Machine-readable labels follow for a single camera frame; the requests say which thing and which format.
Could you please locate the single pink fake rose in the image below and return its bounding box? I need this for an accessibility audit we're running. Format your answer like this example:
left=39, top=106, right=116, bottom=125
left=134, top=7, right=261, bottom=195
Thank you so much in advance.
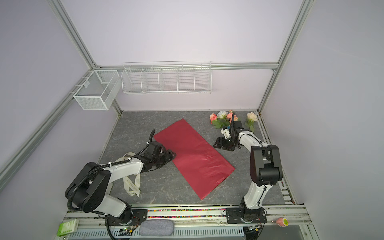
left=210, top=113, right=222, bottom=129

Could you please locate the cream ribbon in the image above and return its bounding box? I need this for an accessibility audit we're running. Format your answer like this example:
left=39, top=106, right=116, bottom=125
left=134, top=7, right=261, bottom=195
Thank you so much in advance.
left=106, top=153, right=144, bottom=197

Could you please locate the cream fake rose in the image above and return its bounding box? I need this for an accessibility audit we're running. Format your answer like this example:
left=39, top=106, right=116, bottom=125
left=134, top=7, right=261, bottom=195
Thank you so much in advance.
left=245, top=112, right=258, bottom=132

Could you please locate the green white packet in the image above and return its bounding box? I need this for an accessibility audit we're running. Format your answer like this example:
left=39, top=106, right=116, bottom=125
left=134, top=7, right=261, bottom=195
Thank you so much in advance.
left=57, top=219, right=79, bottom=237

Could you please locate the white wire shelf basket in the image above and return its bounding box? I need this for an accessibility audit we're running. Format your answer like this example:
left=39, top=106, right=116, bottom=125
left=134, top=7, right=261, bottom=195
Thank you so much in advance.
left=121, top=61, right=213, bottom=94

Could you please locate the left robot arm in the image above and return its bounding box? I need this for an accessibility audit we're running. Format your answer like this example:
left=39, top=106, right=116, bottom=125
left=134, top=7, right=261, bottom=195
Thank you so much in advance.
left=65, top=141, right=176, bottom=225

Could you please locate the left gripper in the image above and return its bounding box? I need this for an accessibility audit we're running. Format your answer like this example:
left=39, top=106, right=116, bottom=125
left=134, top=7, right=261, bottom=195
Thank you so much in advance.
left=152, top=149, right=177, bottom=169

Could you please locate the white mesh box basket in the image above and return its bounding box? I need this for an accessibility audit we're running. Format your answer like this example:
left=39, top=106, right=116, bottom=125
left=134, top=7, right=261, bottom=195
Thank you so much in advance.
left=74, top=70, right=122, bottom=111

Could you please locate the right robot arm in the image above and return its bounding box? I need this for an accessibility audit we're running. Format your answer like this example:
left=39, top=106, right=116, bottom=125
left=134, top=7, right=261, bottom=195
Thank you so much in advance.
left=213, top=120, right=283, bottom=225

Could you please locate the double pink fake rose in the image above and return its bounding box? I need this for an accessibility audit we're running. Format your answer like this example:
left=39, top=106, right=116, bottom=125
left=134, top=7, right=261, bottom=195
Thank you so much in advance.
left=226, top=111, right=239, bottom=123

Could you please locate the grey foam pad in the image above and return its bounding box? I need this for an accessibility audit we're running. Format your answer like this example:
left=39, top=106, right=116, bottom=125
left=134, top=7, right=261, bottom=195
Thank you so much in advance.
left=139, top=219, right=175, bottom=237

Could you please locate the red wrapping paper sheet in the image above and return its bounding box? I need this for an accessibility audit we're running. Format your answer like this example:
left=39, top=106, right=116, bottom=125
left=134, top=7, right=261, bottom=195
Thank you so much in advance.
left=155, top=119, right=235, bottom=200

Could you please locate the pink round object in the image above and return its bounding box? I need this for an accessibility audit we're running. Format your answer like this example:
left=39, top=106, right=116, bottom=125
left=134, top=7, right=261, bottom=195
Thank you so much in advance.
left=276, top=218, right=290, bottom=228

